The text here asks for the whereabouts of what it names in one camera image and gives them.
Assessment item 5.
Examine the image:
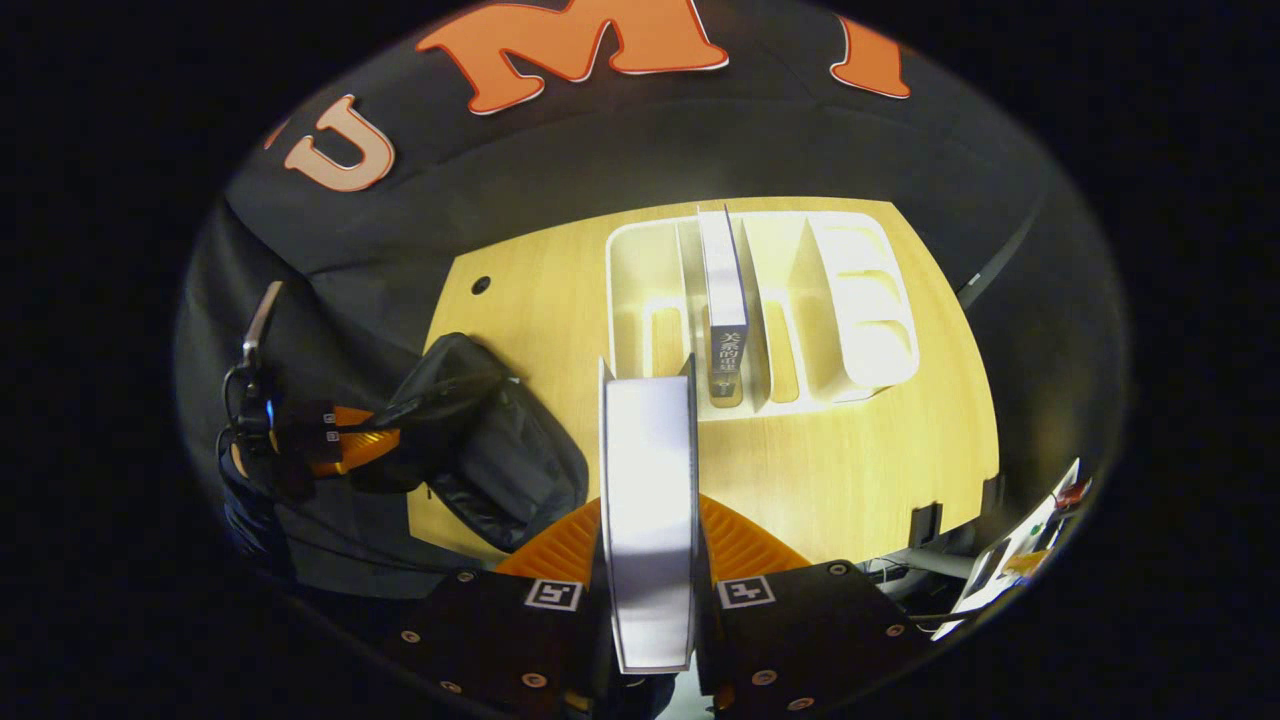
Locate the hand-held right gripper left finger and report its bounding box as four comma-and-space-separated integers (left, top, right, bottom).
385, 497, 613, 716

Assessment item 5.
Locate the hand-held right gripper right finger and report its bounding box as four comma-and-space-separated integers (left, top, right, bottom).
695, 493, 936, 716

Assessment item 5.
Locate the black schoolbag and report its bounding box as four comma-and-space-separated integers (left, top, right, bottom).
350, 332, 591, 554

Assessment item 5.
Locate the grey book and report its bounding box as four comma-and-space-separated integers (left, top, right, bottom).
597, 352, 701, 676

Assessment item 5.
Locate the white bookshelf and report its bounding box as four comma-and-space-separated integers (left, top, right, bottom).
605, 208, 921, 423

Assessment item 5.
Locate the blue book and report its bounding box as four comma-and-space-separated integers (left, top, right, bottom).
697, 205, 751, 401

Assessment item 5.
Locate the plain black curtain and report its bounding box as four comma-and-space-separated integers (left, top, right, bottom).
960, 170, 1131, 521
175, 200, 451, 601

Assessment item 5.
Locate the black table clamp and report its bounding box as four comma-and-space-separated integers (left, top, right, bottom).
908, 500, 946, 549

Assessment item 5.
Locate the white printed board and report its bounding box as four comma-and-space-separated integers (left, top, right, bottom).
930, 458, 1093, 641

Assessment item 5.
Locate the thin grey pole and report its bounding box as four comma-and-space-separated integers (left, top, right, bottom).
955, 195, 1046, 306

